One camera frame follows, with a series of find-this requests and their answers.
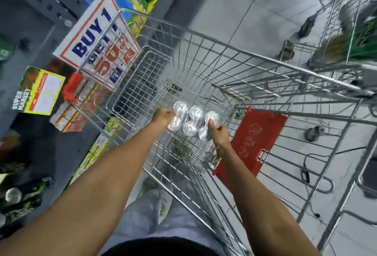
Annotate person's left hand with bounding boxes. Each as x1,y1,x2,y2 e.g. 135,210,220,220
151,107,177,128

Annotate person's right hand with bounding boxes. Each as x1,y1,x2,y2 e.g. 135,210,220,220
208,119,230,148

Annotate pack of silver drink cans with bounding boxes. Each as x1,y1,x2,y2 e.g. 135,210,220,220
167,100,221,142

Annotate person's right forearm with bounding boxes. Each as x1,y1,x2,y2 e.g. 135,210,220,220
216,144,322,256

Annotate person's left forearm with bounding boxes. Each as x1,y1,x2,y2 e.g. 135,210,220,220
0,123,166,256

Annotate red plastic cart seat flap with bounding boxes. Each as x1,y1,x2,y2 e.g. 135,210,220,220
212,107,289,178

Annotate row of yellow green cartons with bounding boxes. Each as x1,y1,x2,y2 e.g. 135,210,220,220
69,117,125,189

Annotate beige shoe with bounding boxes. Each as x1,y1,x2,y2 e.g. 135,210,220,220
141,176,173,224

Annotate black cart wheel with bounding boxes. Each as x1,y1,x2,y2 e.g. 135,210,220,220
282,40,296,59
304,126,325,143
298,15,318,39

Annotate red plastic cart corner bumper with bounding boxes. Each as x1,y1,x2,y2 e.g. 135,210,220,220
61,72,85,103

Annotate white red blue promotion sign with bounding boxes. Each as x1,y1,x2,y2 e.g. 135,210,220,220
53,0,142,92

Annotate light blue jeans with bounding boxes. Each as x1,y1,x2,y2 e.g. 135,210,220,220
97,189,228,256

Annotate black shirt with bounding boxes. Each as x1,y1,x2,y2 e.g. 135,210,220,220
100,236,219,256

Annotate yellow price sign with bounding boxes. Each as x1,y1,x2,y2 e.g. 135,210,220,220
11,66,66,116

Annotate group of green drink cans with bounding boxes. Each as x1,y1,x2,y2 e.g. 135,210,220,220
0,176,54,231

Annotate green carton pack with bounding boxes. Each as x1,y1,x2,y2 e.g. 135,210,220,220
344,17,377,62

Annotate silver wire shopping cart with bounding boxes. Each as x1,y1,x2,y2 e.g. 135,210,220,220
278,0,377,71
75,8,377,256

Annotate black floor cable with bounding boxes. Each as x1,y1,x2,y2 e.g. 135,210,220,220
300,152,335,195

